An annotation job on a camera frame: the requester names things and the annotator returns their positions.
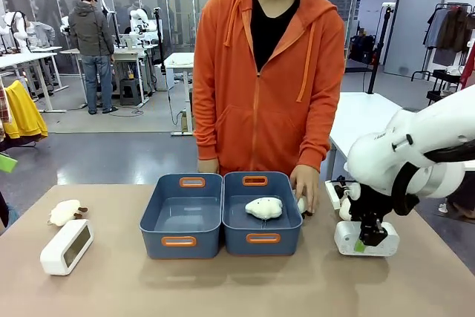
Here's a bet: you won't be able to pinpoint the small white plush toy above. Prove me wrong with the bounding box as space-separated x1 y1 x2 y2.
294 189 315 218

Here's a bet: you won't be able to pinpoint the white small background table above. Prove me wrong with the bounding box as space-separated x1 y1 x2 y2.
163 52 196 137

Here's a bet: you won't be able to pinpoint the white sheep plush toy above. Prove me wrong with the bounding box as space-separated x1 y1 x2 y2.
47 199 89 227

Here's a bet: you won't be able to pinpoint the dark step stool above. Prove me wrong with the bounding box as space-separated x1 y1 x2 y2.
119 78 145 106

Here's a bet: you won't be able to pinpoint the person in orange hoodie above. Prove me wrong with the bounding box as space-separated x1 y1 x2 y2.
191 0 346 177

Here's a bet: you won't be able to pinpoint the blue basket orange handles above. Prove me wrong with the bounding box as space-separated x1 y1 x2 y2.
221 171 304 257
139 172 224 260

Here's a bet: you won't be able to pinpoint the yellow garment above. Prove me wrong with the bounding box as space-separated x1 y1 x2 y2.
2 79 48 140

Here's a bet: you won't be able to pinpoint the black tripod stand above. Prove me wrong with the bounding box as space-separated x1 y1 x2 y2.
366 3 395 95

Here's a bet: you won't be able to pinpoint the person's left hand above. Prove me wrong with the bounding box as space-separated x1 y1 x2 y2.
289 165 320 216

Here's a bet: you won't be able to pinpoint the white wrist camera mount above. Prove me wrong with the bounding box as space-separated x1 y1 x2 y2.
324 179 361 221

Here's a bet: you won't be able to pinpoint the white long workbench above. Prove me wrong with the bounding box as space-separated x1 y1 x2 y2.
0 46 68 114

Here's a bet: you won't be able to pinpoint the white humanoid background robot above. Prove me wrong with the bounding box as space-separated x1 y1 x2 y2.
0 10 30 54

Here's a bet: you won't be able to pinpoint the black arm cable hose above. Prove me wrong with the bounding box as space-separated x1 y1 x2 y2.
392 141 475 216

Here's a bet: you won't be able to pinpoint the white digital clock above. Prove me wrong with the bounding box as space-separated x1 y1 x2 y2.
333 220 401 258
39 219 94 276

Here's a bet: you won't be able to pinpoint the person's right hand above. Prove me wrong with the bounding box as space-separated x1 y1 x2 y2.
197 159 220 176

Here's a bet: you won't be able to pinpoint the white side table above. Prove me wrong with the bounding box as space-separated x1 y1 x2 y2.
328 92 475 184

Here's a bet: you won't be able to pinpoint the white cloud plush toy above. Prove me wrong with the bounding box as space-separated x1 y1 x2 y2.
244 197 284 220

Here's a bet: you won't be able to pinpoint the green flat object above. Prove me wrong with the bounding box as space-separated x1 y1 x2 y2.
0 153 19 174

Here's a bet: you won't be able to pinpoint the man in grey jacket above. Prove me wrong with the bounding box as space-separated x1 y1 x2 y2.
68 0 119 115

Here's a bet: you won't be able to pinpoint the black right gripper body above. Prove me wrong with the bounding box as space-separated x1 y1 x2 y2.
350 183 395 229

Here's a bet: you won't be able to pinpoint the black clothes rack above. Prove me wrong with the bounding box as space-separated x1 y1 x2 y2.
410 2 475 105

